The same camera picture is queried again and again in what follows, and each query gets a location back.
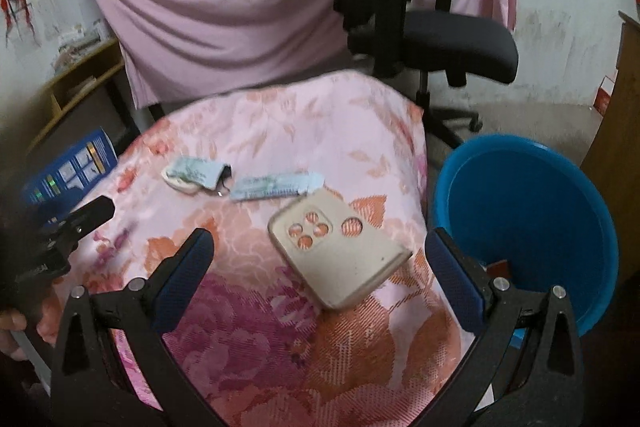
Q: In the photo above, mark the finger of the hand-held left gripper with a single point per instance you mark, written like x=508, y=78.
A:
x=67, y=243
x=95, y=212

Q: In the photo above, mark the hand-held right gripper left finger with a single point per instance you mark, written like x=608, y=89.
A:
x=185, y=279

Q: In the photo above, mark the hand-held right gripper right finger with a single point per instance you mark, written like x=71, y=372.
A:
x=455, y=279

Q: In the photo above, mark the blue plastic bucket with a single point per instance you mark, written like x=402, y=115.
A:
x=525, y=217

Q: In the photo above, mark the beige phone case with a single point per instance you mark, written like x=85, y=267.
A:
x=350, y=267

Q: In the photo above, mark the grey packet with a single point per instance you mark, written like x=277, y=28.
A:
x=197, y=169

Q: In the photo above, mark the long pale wrapper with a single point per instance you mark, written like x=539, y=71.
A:
x=270, y=186

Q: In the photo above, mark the person's left hand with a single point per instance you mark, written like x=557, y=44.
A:
x=11, y=334

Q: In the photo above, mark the blue cardboard box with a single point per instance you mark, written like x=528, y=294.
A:
x=85, y=162

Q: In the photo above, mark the wooden shelf desk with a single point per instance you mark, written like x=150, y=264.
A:
x=60, y=99

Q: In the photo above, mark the pile of books and papers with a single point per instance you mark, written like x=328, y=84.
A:
x=77, y=47

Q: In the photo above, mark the floral pink blanket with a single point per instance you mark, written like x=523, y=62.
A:
x=300, y=127

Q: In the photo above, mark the wooden cabinet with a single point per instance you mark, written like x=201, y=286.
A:
x=620, y=132

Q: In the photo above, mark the pink hanging sheet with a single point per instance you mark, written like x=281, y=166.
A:
x=200, y=7

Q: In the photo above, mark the black office chair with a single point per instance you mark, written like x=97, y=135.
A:
x=450, y=42

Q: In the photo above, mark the red white carton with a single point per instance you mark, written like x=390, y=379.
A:
x=605, y=94

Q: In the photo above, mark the red black wall hanging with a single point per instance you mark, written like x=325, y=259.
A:
x=15, y=2

